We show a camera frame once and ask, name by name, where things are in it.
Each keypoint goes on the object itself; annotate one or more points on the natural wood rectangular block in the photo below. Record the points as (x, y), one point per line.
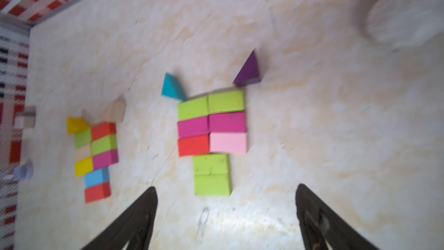
(82, 153)

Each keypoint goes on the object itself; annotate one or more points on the lime green block lowest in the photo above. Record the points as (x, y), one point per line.
(212, 185)

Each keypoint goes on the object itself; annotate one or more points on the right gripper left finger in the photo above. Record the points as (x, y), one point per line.
(133, 228)

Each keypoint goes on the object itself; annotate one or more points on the natural wood triangle block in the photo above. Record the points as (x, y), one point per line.
(115, 112)

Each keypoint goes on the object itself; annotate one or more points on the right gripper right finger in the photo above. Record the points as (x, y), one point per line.
(322, 228)

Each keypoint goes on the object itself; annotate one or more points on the yellow triangle block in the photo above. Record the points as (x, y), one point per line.
(76, 125)

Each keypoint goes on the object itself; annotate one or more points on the teal triangle block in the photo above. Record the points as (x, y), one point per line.
(172, 88)

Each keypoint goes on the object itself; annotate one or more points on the blue rectangular block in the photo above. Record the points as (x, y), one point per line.
(96, 177)

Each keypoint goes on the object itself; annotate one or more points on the small wooden block by wall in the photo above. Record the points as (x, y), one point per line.
(25, 119)

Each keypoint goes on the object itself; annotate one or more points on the magenta block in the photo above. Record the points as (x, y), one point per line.
(233, 122)
(105, 159)
(193, 127)

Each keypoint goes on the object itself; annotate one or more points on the yellow rectangular block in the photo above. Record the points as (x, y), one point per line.
(84, 167)

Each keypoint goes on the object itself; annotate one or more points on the purple triangle block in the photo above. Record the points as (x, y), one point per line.
(249, 73)

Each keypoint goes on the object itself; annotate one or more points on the lilac round block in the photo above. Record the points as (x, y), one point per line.
(23, 172)

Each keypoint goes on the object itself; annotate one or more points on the pink rectangular block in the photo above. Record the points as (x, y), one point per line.
(234, 143)

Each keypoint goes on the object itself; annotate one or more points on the red block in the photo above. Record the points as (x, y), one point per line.
(199, 145)
(97, 193)
(102, 130)

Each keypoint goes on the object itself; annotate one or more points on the red block bottom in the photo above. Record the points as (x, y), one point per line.
(97, 193)

